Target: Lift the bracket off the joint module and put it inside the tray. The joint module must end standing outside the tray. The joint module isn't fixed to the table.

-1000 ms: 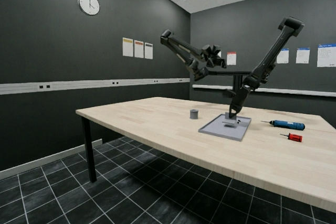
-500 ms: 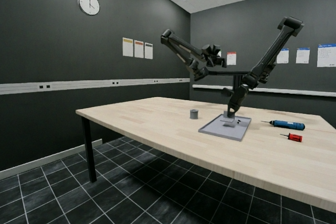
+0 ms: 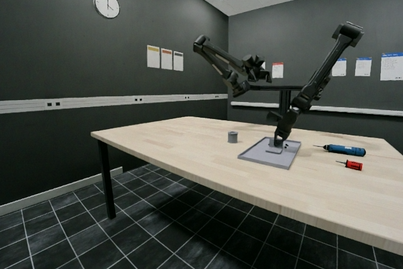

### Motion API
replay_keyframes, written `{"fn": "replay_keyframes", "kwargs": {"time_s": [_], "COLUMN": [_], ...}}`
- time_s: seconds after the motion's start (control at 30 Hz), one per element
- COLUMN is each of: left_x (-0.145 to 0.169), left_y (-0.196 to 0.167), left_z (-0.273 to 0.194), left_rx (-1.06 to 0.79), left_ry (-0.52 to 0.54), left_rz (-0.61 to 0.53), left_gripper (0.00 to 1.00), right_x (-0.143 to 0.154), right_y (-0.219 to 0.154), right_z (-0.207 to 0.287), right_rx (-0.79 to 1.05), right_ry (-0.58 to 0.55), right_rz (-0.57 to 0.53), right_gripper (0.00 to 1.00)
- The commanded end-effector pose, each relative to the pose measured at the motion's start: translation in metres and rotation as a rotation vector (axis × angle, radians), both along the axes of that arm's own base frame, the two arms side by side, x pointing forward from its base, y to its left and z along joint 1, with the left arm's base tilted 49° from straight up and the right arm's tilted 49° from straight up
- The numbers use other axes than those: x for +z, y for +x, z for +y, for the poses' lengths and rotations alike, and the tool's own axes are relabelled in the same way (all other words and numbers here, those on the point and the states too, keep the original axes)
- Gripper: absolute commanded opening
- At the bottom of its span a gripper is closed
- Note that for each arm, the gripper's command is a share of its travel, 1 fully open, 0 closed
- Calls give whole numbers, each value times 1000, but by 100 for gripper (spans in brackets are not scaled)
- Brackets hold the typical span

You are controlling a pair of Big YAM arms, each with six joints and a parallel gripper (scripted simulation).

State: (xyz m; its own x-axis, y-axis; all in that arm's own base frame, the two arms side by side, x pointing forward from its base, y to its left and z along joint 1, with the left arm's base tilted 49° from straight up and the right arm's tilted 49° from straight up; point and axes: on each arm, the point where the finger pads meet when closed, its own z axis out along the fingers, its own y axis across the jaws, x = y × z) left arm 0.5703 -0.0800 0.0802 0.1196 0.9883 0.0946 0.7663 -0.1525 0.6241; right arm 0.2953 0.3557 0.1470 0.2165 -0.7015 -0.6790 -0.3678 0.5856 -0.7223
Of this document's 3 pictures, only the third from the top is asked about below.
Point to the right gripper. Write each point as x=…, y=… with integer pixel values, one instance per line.
x=256, y=73

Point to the blue electric screwdriver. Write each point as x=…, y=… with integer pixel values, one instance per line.
x=356, y=151

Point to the grey metal bracket with holes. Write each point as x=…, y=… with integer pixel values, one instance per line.
x=274, y=149

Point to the red screwdriver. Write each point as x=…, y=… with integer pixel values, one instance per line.
x=352, y=164

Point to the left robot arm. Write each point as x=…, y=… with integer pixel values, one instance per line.
x=346, y=35

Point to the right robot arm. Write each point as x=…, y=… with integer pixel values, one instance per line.
x=206, y=49

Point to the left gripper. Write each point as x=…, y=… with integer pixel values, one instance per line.
x=284, y=134

